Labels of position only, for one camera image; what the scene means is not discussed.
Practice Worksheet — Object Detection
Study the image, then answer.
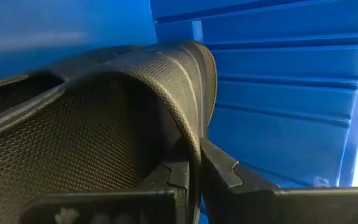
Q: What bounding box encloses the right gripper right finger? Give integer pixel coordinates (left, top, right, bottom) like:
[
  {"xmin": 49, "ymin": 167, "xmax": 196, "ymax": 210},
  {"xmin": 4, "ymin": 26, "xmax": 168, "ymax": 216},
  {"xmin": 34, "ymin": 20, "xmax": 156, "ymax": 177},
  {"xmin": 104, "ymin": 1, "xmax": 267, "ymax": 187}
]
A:
[{"xmin": 199, "ymin": 138, "xmax": 358, "ymax": 224}]

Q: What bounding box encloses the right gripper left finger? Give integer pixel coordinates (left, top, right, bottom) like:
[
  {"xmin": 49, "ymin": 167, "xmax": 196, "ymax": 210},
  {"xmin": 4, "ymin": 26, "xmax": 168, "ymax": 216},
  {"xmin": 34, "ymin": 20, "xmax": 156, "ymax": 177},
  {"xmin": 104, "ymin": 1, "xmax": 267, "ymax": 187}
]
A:
[{"xmin": 19, "ymin": 161, "xmax": 190, "ymax": 224}]

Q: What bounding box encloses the black rubber slide sandal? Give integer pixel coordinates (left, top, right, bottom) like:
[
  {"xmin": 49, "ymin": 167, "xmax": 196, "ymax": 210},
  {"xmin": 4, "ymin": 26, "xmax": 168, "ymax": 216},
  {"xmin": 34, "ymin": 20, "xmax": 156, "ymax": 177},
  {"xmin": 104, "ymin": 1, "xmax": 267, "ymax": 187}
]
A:
[{"xmin": 0, "ymin": 40, "xmax": 219, "ymax": 224}]

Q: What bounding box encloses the blue plastic bin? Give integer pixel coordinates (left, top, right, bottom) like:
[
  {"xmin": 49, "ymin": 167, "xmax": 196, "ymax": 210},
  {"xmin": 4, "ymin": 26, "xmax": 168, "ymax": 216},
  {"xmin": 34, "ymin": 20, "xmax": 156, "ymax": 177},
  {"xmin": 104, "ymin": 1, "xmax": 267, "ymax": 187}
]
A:
[{"xmin": 0, "ymin": 0, "xmax": 358, "ymax": 224}]

